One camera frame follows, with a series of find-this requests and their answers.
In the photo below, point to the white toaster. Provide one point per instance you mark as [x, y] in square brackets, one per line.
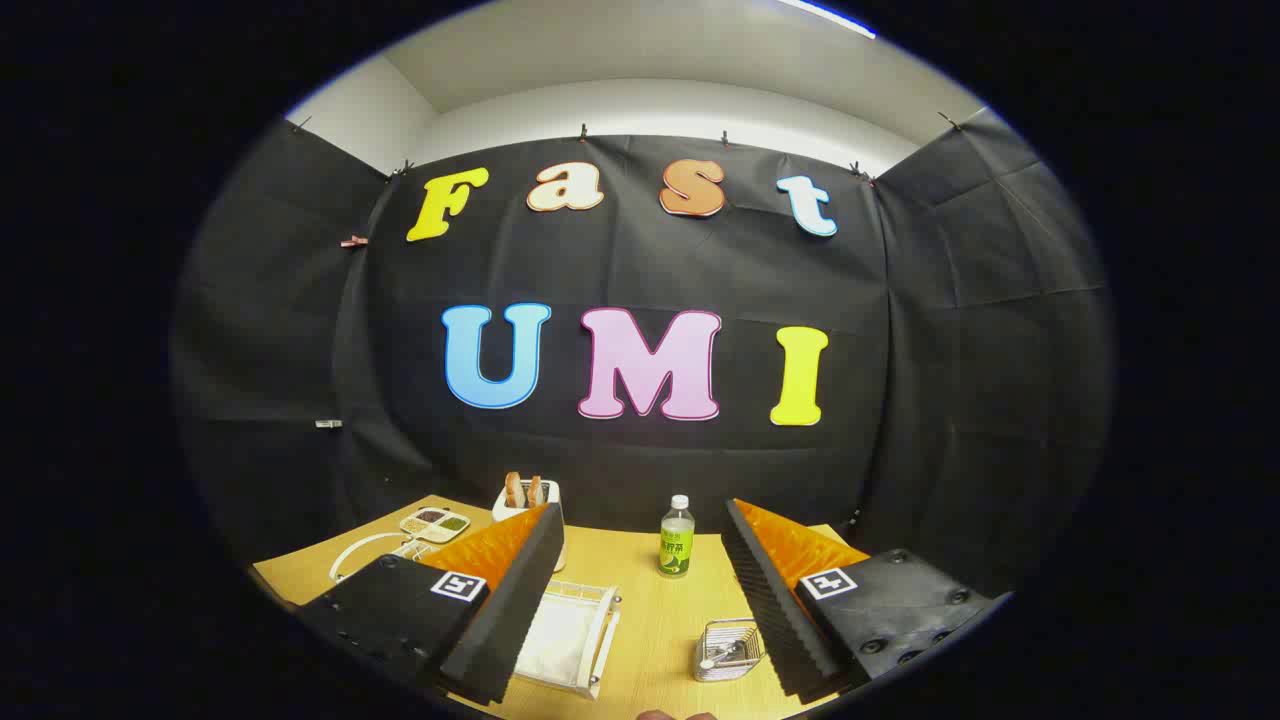
[510, 513]

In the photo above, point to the green label drink bottle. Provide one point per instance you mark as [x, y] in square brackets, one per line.
[676, 545]

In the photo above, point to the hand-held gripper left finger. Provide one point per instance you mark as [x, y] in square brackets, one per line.
[500, 630]

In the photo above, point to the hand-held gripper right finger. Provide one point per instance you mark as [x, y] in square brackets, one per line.
[775, 620]

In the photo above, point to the black backdrop cloth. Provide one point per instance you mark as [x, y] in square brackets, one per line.
[920, 300]

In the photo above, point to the toast bread slice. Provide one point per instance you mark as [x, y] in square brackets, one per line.
[535, 491]
[513, 490]

